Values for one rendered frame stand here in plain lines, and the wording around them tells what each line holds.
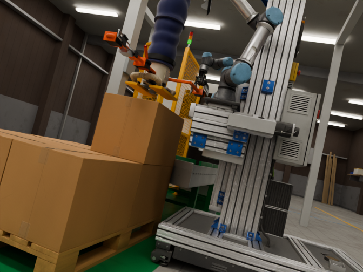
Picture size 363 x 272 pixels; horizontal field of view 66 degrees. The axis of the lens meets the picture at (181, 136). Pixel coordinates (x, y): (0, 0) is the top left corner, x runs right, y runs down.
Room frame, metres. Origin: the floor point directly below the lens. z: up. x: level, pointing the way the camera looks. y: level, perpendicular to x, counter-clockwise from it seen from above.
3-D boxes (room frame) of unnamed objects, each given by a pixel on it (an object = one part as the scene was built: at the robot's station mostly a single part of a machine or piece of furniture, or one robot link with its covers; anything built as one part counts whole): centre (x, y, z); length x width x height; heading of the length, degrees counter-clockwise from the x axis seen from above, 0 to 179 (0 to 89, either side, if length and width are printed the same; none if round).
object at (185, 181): (2.44, 0.18, 0.48); 0.70 x 0.03 x 0.15; 72
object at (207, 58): (2.26, -0.06, 1.46); 0.09 x 0.08 x 0.11; 124
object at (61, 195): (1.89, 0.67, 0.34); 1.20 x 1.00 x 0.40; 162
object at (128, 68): (3.43, 0.82, 1.62); 0.20 x 0.05 x 0.30; 162
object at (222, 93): (1.81, -0.22, 1.09); 0.15 x 0.15 x 0.10
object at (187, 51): (4.26, 0.03, 1.05); 1.17 x 0.10 x 2.10; 162
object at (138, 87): (2.11, 0.38, 1.08); 0.34 x 0.10 x 0.05; 161
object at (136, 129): (2.10, 0.29, 0.74); 0.60 x 0.40 x 0.40; 162
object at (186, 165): (2.44, 0.18, 0.58); 0.70 x 0.03 x 0.06; 72
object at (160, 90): (2.05, 0.20, 1.08); 0.34 x 0.10 x 0.05; 161
